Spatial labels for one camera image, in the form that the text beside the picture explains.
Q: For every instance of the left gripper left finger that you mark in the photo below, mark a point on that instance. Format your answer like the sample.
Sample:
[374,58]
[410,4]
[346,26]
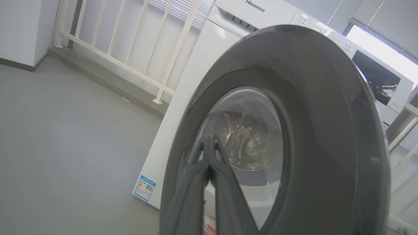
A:
[187,202]

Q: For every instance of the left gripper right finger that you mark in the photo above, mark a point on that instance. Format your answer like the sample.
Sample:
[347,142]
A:
[232,209]

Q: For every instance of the dark grey round washer door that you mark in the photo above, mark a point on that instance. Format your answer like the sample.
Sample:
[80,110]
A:
[326,147]

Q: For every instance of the white front-load washing machine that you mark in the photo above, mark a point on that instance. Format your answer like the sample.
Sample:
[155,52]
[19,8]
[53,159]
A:
[196,81]

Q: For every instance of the blue energy label sticker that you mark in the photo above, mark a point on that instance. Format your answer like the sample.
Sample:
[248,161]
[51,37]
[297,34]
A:
[144,188]

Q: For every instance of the steel washer drum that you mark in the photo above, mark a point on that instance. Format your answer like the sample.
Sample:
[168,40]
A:
[251,140]

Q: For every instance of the white metal railing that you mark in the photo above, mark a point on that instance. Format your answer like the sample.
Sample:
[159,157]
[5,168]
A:
[401,130]
[112,60]

